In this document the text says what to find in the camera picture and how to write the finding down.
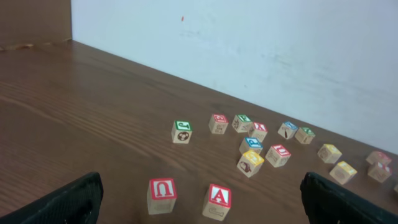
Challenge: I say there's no red H block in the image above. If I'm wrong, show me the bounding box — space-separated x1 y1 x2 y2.
366 151 392 166

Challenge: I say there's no yellow block upper centre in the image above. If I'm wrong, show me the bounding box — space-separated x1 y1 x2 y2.
317 144 342 164

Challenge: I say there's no red u block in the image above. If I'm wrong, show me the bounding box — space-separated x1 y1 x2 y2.
265 144 291 168
147 178 177 215

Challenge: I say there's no yellow G block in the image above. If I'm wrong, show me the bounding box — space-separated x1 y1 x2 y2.
237 149 264 178

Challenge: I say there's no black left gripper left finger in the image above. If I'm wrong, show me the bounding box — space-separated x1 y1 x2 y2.
1 172 104 224

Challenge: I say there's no red I block right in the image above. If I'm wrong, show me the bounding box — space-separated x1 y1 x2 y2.
368 162 392 183

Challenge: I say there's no red U block upper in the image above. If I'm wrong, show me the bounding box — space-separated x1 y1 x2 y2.
265 144 291 168

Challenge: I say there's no red G block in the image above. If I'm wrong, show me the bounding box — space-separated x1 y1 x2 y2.
208 114 229 134

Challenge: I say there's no green F block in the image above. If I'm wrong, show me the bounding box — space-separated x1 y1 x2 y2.
232 114 252 133

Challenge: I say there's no blue X block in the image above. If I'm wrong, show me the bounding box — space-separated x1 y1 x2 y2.
277 121 299 139

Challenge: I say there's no red U block lower left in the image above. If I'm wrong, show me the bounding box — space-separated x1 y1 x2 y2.
147 178 177 215

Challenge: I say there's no green J block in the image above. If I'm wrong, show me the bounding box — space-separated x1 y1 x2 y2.
171 120 192 144

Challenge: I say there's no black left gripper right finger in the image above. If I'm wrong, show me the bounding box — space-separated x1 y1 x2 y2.
300 172 397 224

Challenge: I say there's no green N block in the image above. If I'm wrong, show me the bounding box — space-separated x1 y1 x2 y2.
294 127 316 144

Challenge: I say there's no red Y block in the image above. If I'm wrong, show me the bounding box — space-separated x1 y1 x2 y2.
248 122 268 142

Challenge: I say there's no yellow block mid centre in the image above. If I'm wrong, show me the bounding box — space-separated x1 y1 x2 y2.
330 161 358 185

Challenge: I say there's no red A block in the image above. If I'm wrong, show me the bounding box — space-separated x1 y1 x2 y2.
202 184 232 222

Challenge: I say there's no blue R block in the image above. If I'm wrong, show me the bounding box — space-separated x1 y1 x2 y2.
239 137 263 154

